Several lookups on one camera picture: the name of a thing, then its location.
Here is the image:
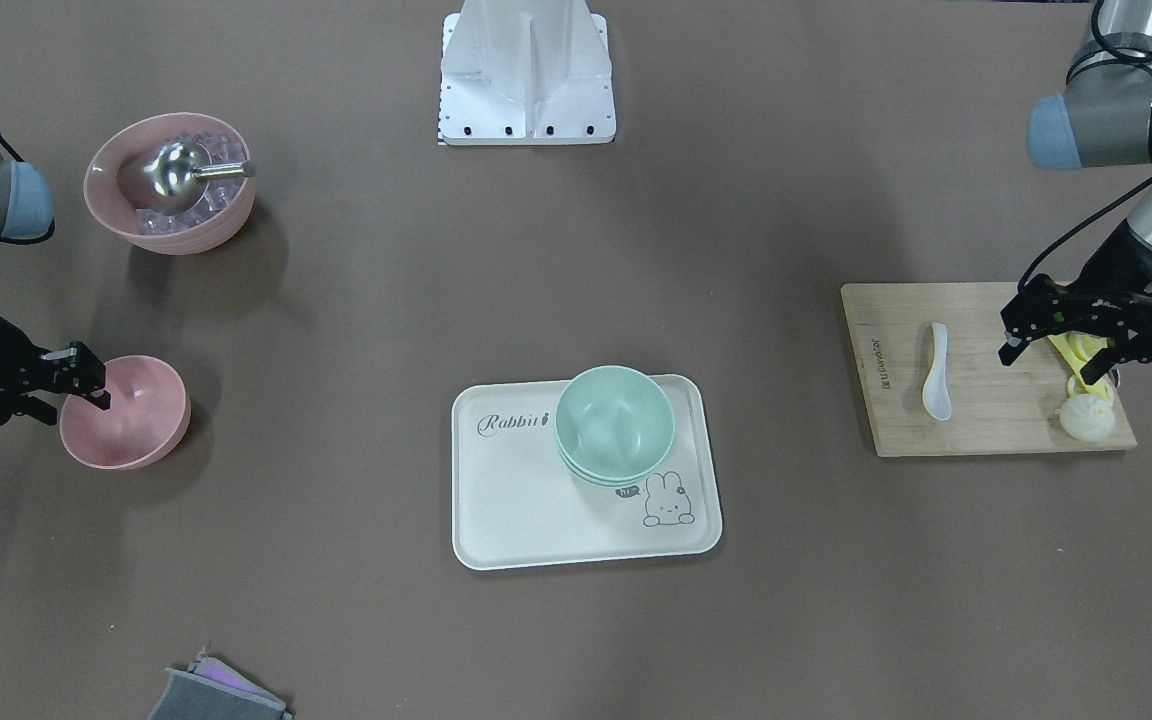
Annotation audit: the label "cream rabbit tray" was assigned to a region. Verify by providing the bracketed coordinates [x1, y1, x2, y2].
[450, 374, 723, 571]

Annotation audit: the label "metal ice scoop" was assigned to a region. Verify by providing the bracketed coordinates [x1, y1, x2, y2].
[132, 141, 256, 215]

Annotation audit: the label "white garlic bulb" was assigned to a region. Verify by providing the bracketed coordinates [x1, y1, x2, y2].
[1056, 395, 1117, 444]

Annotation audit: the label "large pink bowl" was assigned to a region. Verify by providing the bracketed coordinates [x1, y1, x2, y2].
[83, 111, 255, 255]

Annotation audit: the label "wooden cutting board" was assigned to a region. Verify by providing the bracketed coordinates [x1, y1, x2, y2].
[841, 282, 1137, 457]

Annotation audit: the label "white ceramic spoon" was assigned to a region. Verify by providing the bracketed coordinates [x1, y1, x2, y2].
[922, 323, 954, 420]

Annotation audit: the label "small pink bowl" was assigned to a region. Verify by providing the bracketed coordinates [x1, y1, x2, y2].
[59, 355, 192, 470]

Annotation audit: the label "green stacked bowls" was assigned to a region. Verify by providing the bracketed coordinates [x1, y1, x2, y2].
[553, 365, 677, 488]

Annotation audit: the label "grey folded cloth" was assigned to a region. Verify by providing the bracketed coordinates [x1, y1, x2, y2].
[147, 653, 294, 719]

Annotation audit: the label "yellow plastic knife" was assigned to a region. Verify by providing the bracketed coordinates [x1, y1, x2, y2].
[1046, 332, 1116, 406]

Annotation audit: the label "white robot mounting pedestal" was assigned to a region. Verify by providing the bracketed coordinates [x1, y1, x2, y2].
[435, 1, 617, 147]

